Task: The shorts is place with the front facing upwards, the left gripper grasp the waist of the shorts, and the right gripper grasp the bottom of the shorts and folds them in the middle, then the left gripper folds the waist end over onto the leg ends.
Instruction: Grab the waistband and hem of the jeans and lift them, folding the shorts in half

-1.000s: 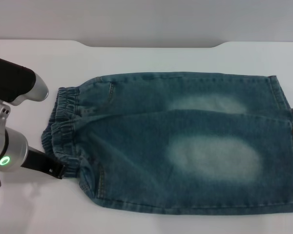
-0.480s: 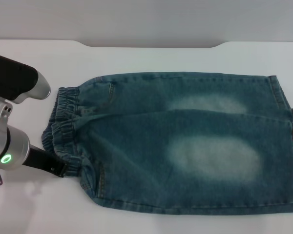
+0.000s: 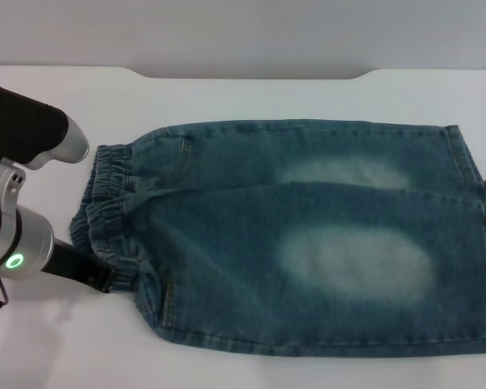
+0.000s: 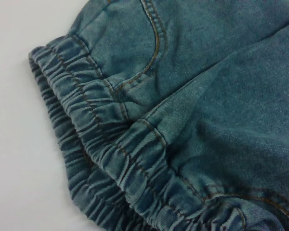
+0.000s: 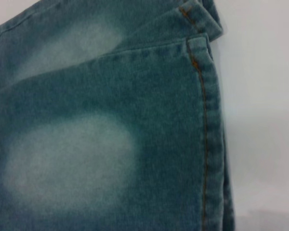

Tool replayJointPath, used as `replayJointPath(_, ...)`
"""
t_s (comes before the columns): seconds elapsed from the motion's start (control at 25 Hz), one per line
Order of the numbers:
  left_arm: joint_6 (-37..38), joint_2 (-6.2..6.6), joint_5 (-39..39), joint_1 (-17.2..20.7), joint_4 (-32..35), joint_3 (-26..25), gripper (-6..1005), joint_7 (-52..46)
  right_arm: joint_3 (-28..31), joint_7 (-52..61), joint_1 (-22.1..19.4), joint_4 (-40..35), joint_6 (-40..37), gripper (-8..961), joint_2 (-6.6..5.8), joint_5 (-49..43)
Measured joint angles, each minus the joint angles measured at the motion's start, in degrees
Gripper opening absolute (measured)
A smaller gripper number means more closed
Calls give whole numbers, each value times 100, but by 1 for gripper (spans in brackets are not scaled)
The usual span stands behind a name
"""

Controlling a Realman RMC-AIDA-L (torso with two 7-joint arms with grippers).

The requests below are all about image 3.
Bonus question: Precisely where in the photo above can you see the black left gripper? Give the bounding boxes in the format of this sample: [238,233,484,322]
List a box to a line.
[41,237,117,293]

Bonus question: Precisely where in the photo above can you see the blue denim shorts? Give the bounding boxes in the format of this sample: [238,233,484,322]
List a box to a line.
[67,119,486,360]

